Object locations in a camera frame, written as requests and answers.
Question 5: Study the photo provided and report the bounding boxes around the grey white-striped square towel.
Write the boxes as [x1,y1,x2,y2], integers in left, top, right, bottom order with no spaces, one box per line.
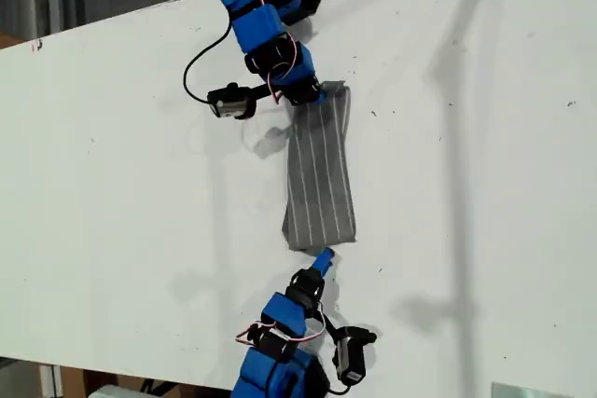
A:
[281,80,358,253]

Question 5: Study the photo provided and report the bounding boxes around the white plastic object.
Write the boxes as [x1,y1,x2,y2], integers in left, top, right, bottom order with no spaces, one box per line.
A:
[87,383,149,398]

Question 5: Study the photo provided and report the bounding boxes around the shiny metal plate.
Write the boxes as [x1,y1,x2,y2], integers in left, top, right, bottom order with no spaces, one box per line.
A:
[491,381,576,398]

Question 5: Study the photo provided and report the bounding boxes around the white table leg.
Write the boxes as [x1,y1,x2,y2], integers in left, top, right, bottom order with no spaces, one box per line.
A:
[39,363,64,398]

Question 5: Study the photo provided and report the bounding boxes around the arm red white wire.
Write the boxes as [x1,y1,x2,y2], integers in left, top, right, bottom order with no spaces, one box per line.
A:
[265,38,303,104]
[235,313,326,346]

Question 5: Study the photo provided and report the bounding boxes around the gripper camera stalk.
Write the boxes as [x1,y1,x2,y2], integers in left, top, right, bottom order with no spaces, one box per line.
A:
[242,83,285,103]
[319,311,346,341]

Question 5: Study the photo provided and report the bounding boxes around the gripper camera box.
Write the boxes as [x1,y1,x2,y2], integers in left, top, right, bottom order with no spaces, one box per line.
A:
[331,325,378,383]
[206,83,257,120]

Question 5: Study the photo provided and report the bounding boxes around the gripper camera black cable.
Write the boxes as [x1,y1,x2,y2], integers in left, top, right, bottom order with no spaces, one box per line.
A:
[326,378,356,395]
[183,20,233,103]

